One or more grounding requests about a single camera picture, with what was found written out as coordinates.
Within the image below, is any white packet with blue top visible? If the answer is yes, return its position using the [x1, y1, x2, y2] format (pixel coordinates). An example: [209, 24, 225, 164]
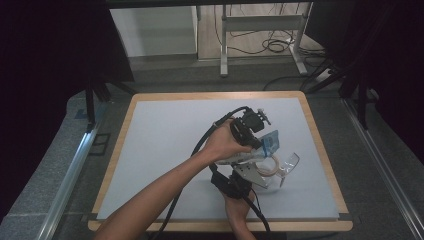
[215, 129, 280, 167]

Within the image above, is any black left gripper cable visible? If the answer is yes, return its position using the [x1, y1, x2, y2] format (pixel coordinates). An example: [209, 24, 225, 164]
[151, 105, 251, 240]

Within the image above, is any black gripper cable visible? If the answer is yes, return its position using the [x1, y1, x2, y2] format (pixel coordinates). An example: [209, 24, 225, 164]
[244, 188, 272, 240]
[151, 105, 251, 240]

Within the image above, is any aluminium rail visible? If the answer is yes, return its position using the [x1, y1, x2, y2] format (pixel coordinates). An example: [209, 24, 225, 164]
[343, 98, 424, 234]
[36, 123, 101, 240]

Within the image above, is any white cabinet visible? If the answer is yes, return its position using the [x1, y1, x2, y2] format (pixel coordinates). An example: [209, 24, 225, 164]
[109, 6, 198, 58]

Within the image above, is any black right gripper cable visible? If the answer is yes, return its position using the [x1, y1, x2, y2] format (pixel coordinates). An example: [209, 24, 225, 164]
[244, 188, 272, 240]

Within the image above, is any bundle of black floor cables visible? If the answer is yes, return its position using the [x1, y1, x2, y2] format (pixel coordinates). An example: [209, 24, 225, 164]
[229, 29, 326, 58]

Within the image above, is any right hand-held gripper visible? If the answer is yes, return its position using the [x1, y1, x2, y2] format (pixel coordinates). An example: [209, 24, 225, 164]
[210, 162, 268, 200]

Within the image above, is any white metal desk frame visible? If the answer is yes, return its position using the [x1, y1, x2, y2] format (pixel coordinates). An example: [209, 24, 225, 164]
[219, 3, 309, 78]

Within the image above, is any black tripod stand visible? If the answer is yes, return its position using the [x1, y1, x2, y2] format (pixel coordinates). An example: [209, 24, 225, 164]
[299, 58, 372, 131]
[84, 76, 136, 125]

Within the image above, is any person's left hand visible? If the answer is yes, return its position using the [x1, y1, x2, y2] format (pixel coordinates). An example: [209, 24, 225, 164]
[203, 118, 254, 166]

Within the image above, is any person's right hand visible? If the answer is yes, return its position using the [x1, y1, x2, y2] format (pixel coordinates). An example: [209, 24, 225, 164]
[221, 193, 257, 223]

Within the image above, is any white table mat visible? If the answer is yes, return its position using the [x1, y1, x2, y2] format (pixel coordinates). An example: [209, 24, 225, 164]
[96, 97, 340, 221]

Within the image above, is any black floor cable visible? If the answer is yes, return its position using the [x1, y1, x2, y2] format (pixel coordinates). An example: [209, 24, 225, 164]
[262, 74, 304, 92]

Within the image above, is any glass pitcher with beige handle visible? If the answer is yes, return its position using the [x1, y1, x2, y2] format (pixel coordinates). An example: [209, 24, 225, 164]
[254, 151, 301, 195]

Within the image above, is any black curtain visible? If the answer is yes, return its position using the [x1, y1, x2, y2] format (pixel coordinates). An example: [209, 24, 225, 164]
[0, 0, 135, 214]
[305, 0, 424, 164]

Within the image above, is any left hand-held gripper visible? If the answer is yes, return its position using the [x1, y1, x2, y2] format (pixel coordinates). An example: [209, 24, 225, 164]
[229, 108, 273, 150]

